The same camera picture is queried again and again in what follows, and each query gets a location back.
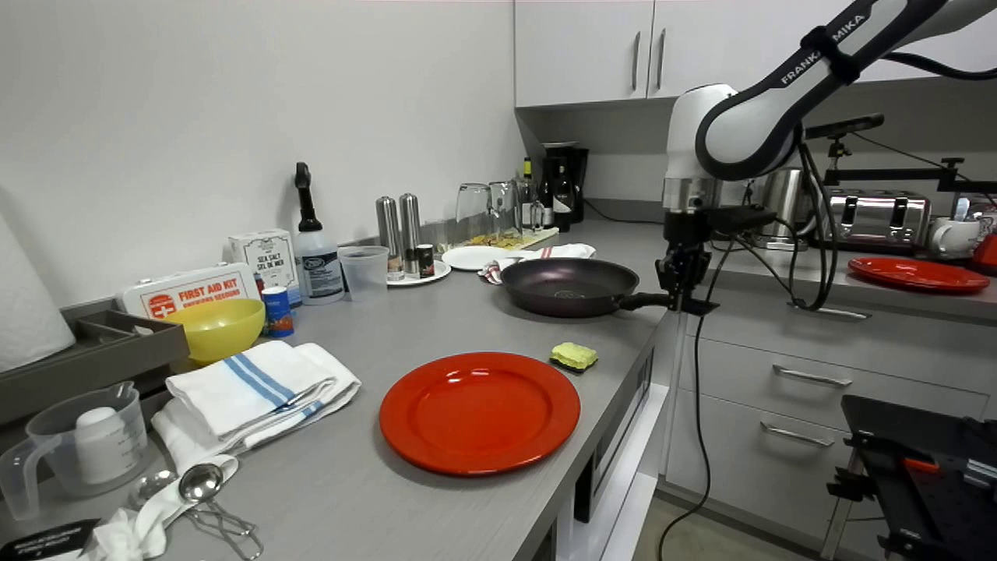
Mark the black coffee maker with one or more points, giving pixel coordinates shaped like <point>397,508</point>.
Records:
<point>566,183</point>

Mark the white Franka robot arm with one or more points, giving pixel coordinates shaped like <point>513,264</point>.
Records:
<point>768,125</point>

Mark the clear plastic cup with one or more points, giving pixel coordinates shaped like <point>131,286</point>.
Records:
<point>362,277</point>

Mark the steel toaster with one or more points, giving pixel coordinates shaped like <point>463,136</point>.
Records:
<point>883,221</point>

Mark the black bar camera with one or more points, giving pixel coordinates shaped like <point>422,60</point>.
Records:
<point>846,125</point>

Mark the small blue container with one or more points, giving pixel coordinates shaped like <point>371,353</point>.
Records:
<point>277,312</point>

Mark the black cart orange detail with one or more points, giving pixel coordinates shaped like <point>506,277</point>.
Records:
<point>935,488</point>

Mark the red round plate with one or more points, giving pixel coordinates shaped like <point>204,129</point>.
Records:
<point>919,277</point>
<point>479,416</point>

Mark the steel grinder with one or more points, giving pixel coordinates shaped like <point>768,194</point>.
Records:
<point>413,221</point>
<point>388,222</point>

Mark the white drawer cabinet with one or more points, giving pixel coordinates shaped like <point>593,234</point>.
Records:
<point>748,437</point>

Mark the colourful placemat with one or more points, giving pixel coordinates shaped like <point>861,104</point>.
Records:
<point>508,238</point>

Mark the clear glass bottles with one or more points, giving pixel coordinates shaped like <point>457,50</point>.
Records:
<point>532,205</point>

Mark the small dark spice jar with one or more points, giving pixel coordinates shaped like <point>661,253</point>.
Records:
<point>424,264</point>

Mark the yellow bowl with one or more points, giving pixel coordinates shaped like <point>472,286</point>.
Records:
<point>220,331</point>

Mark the white mug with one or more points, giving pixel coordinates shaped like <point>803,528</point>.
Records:
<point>954,238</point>

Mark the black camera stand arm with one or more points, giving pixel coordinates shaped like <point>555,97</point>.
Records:
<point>906,173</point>

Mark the folded white towel blue stripes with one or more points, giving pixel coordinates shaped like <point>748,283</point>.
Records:
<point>261,384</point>

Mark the dark grey tray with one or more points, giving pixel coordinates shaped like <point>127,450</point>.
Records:
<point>95,362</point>

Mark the flat black object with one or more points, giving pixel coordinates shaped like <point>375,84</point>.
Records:
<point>43,545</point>

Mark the white first aid kit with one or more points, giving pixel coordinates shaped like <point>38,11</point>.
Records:
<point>199,292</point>

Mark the metal spoon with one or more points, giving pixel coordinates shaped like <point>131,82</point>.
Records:
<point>201,480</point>

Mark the small white cup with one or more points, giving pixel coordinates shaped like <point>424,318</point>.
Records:
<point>104,446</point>

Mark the clear spray bottle black nozzle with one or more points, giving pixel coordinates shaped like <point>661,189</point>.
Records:
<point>315,259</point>

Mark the clear measuring jug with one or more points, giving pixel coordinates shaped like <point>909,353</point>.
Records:
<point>47,446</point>

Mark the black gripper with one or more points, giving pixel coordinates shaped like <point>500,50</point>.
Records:
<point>687,259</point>

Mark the large white plate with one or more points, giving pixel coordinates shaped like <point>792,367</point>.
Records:
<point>468,258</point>

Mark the small white plate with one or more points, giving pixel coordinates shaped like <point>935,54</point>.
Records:
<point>431,280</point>

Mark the yellow green sponge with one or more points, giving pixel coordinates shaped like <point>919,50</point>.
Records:
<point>576,357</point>

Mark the white wall cabinets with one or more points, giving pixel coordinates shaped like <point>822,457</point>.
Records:
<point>581,50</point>

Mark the white paper towel roll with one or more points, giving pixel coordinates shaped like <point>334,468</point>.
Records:
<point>27,312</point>

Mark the red rounded object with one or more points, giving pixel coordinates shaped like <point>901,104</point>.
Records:
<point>987,253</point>

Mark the crumpled white cloth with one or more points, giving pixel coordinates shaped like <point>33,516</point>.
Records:
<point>183,442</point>

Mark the steel kettle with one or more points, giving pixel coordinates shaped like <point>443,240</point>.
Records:
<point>797,205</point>

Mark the upturned clear glass jar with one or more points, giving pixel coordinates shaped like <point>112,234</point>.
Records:
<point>472,207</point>
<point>502,205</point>

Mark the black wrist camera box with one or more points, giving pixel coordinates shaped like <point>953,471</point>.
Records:
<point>747,221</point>

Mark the white printed box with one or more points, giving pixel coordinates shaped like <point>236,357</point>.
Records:
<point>267,253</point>

